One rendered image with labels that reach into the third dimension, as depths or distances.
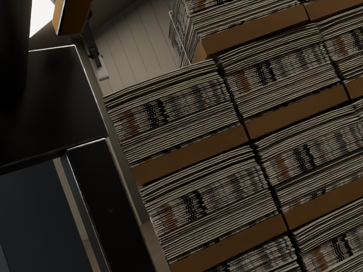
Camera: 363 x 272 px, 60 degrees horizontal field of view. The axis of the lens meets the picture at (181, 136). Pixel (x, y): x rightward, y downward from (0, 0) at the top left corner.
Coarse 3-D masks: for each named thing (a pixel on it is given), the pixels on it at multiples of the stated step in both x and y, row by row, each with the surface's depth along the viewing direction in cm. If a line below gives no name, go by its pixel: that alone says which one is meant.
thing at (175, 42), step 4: (172, 24) 102; (172, 28) 104; (172, 32) 106; (176, 32) 99; (172, 36) 107; (176, 36) 102; (172, 40) 110; (176, 40) 104; (172, 44) 113; (176, 44) 106; (180, 44) 100; (176, 48) 109; (180, 48) 101; (176, 52) 112; (180, 52) 105; (176, 56) 113; (180, 56) 104; (184, 56) 100; (180, 60) 107; (184, 60) 102; (180, 64) 109; (184, 64) 103; (188, 64) 99
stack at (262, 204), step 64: (192, 64) 75; (256, 64) 78; (320, 64) 81; (128, 128) 71; (192, 128) 74; (320, 128) 78; (192, 192) 71; (256, 192) 74; (320, 192) 76; (256, 256) 72; (320, 256) 74
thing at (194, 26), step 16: (176, 0) 87; (192, 0) 78; (208, 0) 79; (224, 0) 79; (240, 0) 80; (256, 0) 80; (272, 0) 80; (288, 0) 81; (176, 16) 93; (192, 16) 78; (208, 16) 78; (224, 16) 79; (240, 16) 79; (256, 16) 79; (192, 32) 81; (208, 32) 78; (272, 32) 79; (192, 48) 87
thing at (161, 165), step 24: (312, 96) 79; (336, 96) 80; (264, 120) 76; (288, 120) 77; (192, 144) 73; (216, 144) 74; (144, 168) 71; (168, 168) 71; (336, 192) 76; (360, 192) 77; (288, 216) 73; (312, 216) 74; (240, 240) 71; (264, 240) 72; (192, 264) 69; (216, 264) 70
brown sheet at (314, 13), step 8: (320, 0) 83; (328, 0) 83; (336, 0) 84; (344, 0) 84; (352, 0) 84; (360, 0) 85; (312, 8) 82; (320, 8) 83; (328, 8) 83; (336, 8) 83; (344, 8) 84; (312, 16) 82; (320, 16) 82; (304, 24) 85
